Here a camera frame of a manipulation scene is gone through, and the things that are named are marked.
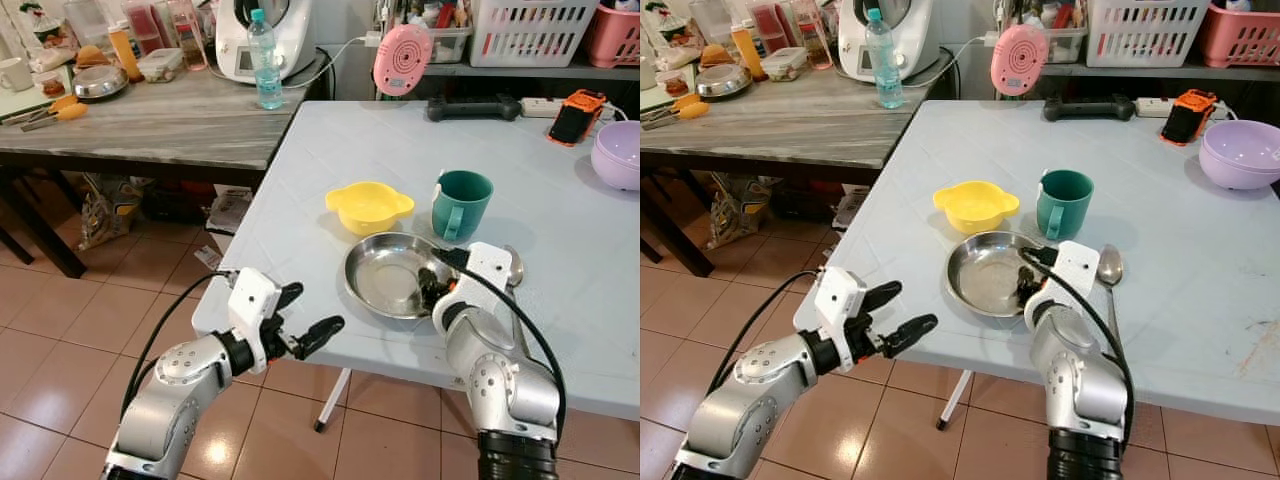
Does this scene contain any clear storage box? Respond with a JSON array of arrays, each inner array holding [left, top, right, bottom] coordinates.
[[1044, 24, 1090, 65], [429, 24, 474, 65]]

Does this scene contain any yellow plastic bowl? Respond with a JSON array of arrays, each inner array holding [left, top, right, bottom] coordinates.
[[324, 180, 416, 238], [932, 179, 1022, 236]]

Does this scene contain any black dumbbell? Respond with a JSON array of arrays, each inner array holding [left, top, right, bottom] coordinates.
[[426, 94, 524, 124], [1042, 95, 1137, 124]]

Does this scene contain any pink clear tumbler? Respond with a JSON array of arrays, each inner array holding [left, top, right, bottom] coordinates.
[[789, 0, 834, 72], [167, 0, 210, 72]]

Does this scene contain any pink plastic basket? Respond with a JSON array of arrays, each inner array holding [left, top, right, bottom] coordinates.
[[585, 2, 641, 70], [1197, 2, 1280, 70]]

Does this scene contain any lidded steel bowl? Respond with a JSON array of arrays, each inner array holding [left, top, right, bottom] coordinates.
[[696, 63, 754, 100], [71, 64, 130, 102]]

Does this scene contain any purple plastic bowl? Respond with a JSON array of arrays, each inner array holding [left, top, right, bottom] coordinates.
[[590, 120, 641, 193], [1197, 119, 1280, 192]]

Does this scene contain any white kitchen appliance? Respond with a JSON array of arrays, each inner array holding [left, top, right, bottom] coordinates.
[[837, 0, 938, 84], [215, 0, 318, 86]]

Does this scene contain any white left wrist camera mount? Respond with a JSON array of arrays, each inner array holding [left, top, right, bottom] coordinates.
[[227, 267, 284, 346], [814, 264, 870, 341]]

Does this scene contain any pink round fan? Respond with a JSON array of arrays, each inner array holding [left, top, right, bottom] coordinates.
[[372, 23, 435, 99], [990, 23, 1051, 98]]

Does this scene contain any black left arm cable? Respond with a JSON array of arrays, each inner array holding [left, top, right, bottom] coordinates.
[[119, 269, 241, 421], [706, 268, 823, 396]]

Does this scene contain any yellow-handled tool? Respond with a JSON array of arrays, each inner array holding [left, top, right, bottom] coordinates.
[[4, 94, 90, 134], [641, 92, 712, 132]]

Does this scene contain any clear plastic food container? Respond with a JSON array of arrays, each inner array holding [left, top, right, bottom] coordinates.
[[137, 47, 187, 84], [761, 46, 809, 83]]

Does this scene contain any white folding table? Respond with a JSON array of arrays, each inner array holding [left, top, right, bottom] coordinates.
[[794, 99, 1280, 433], [191, 99, 641, 433]]

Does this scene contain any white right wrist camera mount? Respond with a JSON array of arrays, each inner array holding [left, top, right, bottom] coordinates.
[[454, 241, 515, 313], [1048, 239, 1102, 303]]

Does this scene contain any clear plastic water bottle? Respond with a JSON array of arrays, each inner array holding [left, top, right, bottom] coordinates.
[[246, 8, 285, 112], [865, 7, 905, 111]]

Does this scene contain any grey wood-top table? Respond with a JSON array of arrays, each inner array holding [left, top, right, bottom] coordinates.
[[640, 64, 947, 280], [0, 64, 332, 280]]

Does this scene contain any white plastic basket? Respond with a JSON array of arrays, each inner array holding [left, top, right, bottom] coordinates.
[[1085, 0, 1210, 69], [469, 0, 600, 69]]

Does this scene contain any round steel plate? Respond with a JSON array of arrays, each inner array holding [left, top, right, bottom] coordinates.
[[342, 232, 463, 321], [945, 231, 1051, 319]]

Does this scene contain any orange black handheld device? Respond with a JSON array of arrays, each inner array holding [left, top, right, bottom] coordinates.
[[546, 88, 609, 149], [1159, 88, 1219, 148]]

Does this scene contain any printed bag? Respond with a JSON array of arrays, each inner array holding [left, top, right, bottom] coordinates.
[[707, 172, 777, 250], [77, 174, 152, 252]]

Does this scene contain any steel spoon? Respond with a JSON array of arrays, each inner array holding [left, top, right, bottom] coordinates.
[[1096, 242, 1127, 347], [502, 244, 533, 357]]

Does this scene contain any green mug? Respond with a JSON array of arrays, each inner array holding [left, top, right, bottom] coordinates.
[[431, 169, 496, 244], [1035, 168, 1096, 242]]

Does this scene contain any orange bottle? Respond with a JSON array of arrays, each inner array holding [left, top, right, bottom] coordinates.
[[107, 21, 144, 84], [730, 24, 767, 82]]

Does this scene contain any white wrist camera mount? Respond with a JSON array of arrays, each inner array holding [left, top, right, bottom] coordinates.
[[1048, 239, 1102, 303], [227, 267, 284, 346], [454, 241, 515, 313], [814, 264, 870, 341]]

